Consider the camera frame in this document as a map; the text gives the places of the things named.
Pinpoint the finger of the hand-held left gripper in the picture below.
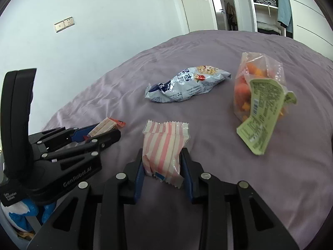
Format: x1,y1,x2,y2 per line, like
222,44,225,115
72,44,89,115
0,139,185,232
39,130,122,162
29,125,98,149

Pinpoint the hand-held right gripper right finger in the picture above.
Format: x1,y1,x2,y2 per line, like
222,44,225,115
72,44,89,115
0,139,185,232
179,148,301,250

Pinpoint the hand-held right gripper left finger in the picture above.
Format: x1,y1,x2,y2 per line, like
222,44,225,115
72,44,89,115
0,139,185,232
26,148,145,250

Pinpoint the small orange snack bar packet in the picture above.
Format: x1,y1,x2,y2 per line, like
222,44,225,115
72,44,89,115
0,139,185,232
83,117,126,140

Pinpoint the pink striped snack packet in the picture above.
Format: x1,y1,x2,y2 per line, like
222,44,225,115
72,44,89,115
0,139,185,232
142,120,192,189

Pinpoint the person's left hand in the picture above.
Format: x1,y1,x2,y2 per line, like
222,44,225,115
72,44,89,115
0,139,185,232
7,198,57,234

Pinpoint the white and blue snack packet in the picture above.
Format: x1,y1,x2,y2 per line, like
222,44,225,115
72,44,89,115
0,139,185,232
145,66,232,105

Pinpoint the orange candy bag green label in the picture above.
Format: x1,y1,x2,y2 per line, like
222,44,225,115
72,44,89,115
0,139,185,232
233,52,297,156

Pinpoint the white door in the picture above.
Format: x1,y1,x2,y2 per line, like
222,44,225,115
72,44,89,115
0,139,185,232
175,0,219,33

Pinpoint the folded dark bedding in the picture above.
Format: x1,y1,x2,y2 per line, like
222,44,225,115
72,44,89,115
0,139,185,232
256,22,283,36

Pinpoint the light blue hanging garment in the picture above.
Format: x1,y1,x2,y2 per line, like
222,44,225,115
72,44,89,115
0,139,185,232
276,0,293,33

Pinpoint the white wardrobe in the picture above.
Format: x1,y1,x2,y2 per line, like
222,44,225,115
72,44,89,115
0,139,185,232
228,0,333,48

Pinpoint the wall switch plate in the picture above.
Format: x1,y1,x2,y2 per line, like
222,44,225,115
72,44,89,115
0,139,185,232
54,17,75,33

